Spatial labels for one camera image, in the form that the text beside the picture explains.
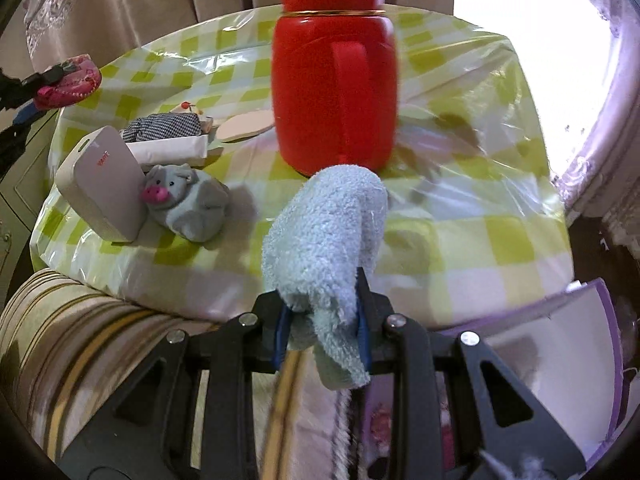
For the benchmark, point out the purple cardboard box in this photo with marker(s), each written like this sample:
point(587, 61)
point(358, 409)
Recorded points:
point(540, 320)

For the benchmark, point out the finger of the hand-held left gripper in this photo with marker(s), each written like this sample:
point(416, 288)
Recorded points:
point(22, 117)
point(30, 82)

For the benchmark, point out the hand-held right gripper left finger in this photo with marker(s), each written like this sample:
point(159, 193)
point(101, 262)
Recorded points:
point(282, 332)

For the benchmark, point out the beige oval sponge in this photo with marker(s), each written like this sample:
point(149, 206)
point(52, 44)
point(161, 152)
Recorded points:
point(245, 127)

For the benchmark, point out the striped towel cushion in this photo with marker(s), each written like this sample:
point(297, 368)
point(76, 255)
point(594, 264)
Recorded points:
point(75, 340)

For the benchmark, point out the green checked plastic tablecloth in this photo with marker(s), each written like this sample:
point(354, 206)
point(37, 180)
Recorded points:
point(475, 240)

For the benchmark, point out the white ribbed appliance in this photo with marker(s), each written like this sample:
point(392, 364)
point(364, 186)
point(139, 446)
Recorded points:
point(100, 185)

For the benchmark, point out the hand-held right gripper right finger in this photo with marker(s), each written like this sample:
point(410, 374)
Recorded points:
point(362, 342)

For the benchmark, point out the white flat box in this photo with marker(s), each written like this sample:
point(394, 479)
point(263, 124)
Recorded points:
point(170, 152)

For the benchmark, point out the red thermos jug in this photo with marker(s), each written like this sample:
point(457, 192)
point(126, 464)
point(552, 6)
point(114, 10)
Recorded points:
point(310, 85)

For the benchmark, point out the cream carved cabinet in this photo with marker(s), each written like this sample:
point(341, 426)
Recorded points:
point(25, 200)

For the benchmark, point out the light blue fluffy towel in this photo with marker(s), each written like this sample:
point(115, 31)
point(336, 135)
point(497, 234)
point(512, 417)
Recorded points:
point(320, 230)

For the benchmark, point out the embroidered curtain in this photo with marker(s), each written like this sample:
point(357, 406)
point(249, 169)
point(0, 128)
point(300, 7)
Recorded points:
point(595, 180)

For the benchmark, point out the houndstooth cloth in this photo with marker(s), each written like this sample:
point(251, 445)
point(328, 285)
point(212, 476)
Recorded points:
point(165, 127)

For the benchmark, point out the small magenta knitted cloth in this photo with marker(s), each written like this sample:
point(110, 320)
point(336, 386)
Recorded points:
point(75, 82)

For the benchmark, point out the grey pig plush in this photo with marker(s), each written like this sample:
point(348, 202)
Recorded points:
point(195, 205)

